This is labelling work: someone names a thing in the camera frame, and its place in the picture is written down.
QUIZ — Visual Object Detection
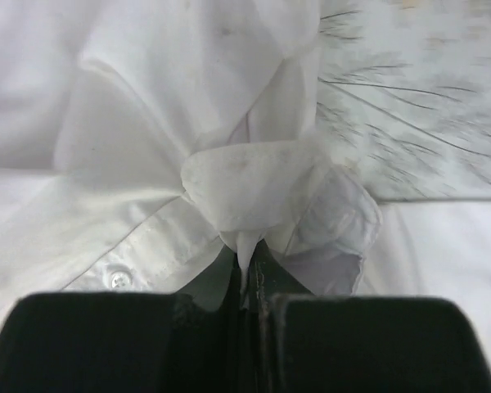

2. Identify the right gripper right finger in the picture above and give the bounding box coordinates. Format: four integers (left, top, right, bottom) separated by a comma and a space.
248, 242, 491, 392

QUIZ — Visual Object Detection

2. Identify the white shirt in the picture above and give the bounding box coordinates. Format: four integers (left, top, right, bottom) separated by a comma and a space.
0, 0, 491, 298

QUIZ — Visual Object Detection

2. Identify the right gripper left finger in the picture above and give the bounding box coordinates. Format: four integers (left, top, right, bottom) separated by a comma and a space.
0, 248, 240, 392

